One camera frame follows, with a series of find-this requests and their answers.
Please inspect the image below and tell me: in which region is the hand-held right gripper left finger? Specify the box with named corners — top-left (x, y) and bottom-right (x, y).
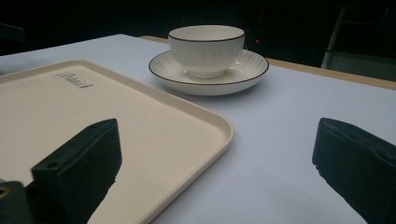
top-left (30, 118), bottom-right (123, 224)

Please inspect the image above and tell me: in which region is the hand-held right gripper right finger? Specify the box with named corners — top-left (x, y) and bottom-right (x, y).
top-left (311, 117), bottom-right (396, 224)

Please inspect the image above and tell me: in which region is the beige plastic tray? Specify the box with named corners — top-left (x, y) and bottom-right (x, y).
top-left (0, 59), bottom-right (235, 224)

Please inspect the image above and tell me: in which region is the white ribbed saucer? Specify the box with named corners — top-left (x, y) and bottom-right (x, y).
top-left (148, 49), bottom-right (270, 96)

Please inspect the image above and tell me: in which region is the white ribbed cup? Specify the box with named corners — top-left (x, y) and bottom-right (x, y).
top-left (167, 24), bottom-right (247, 79)

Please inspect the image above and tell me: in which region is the grey metal stand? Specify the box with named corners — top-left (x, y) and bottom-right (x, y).
top-left (320, 6), bottom-right (396, 82)

